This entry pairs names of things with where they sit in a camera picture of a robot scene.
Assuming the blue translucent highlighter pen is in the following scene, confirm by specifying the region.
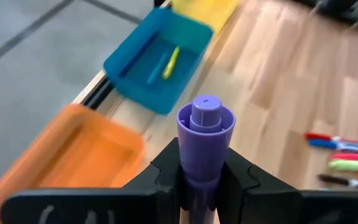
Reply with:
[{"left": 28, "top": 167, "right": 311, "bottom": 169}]
[{"left": 146, "top": 51, "right": 170, "bottom": 85}]

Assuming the black Expo marker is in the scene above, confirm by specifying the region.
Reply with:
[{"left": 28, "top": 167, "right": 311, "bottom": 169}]
[{"left": 318, "top": 173, "right": 358, "bottom": 190}]

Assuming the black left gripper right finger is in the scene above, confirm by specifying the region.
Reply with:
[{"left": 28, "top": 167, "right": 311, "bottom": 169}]
[{"left": 216, "top": 148, "right": 358, "bottom": 224}]

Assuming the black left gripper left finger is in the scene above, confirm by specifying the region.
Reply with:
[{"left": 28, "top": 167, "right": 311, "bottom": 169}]
[{"left": 0, "top": 137, "right": 183, "bottom": 224}]

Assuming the yellow translucent plastic bin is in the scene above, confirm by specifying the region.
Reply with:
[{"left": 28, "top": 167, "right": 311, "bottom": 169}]
[{"left": 170, "top": 0, "right": 242, "bottom": 34}]

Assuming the orange translucent plastic bin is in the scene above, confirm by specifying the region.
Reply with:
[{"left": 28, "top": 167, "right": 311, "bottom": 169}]
[{"left": 0, "top": 103, "right": 145, "bottom": 224}]

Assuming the blue plastic bin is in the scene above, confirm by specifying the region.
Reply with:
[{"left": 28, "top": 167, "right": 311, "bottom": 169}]
[{"left": 103, "top": 6, "right": 214, "bottom": 115}]

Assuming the pink highlighter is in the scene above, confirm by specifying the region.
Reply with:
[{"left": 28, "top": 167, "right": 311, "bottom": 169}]
[{"left": 330, "top": 152, "right": 358, "bottom": 162}]

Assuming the lavender marker white tip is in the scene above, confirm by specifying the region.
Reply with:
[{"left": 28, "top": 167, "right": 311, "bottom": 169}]
[{"left": 176, "top": 95, "right": 237, "bottom": 224}]

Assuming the red Expo marker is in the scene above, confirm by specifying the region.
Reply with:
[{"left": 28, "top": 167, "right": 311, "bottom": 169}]
[{"left": 303, "top": 131, "right": 358, "bottom": 146}]

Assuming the yellow translucent highlighter pen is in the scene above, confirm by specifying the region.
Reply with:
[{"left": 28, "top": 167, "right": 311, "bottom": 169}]
[{"left": 162, "top": 45, "right": 181, "bottom": 80}]

